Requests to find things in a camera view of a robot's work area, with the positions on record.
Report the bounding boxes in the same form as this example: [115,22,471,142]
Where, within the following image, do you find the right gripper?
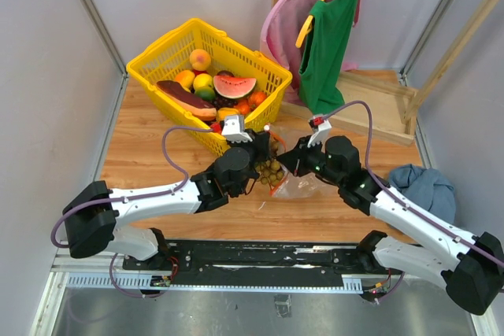
[277,135,343,187]

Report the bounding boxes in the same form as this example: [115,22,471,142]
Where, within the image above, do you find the clear zip top bag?
[259,123,328,200]

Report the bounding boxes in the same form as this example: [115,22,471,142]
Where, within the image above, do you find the longan fruit bunch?
[254,158,285,188]

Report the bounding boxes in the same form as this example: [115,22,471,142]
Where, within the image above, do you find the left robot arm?
[57,129,271,270]

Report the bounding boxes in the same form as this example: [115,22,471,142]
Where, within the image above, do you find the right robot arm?
[278,136,503,316]

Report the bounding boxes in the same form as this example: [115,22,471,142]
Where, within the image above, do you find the orange tomato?
[247,91,268,109]

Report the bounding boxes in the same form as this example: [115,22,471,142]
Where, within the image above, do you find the yellow bell pepper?
[216,107,241,122]

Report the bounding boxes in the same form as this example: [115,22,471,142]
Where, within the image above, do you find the dark grape bunch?
[212,96,237,109]

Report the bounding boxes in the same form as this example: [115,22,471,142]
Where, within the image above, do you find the watermelon slice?
[213,76,257,99]

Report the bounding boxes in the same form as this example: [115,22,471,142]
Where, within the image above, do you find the papaya slice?
[156,80,217,121]

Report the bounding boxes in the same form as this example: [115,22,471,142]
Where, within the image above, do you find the orange fruit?
[174,70,195,87]

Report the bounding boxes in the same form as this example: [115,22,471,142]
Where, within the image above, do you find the peach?
[189,49,212,71]

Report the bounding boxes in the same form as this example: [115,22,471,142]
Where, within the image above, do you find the wooden clothes rack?
[314,0,500,146]

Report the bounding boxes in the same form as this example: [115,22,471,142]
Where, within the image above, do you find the green shirt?
[298,0,359,114]

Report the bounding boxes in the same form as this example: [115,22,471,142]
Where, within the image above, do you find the pink shirt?
[259,0,361,105]

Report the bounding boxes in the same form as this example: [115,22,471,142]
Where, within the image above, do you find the yellow plastic basket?
[127,18,292,155]

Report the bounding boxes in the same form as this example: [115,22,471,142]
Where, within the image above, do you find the blue cloth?
[388,164,456,224]

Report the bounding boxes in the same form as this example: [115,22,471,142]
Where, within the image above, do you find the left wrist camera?
[221,114,253,143]

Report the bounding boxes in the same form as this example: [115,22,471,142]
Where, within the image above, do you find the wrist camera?
[221,114,253,143]
[307,115,332,148]

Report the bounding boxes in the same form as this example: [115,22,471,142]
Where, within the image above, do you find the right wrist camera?
[307,115,332,148]

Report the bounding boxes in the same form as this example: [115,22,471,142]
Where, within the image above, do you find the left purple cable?
[50,122,222,299]

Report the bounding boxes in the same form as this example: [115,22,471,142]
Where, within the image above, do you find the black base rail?
[122,240,389,294]

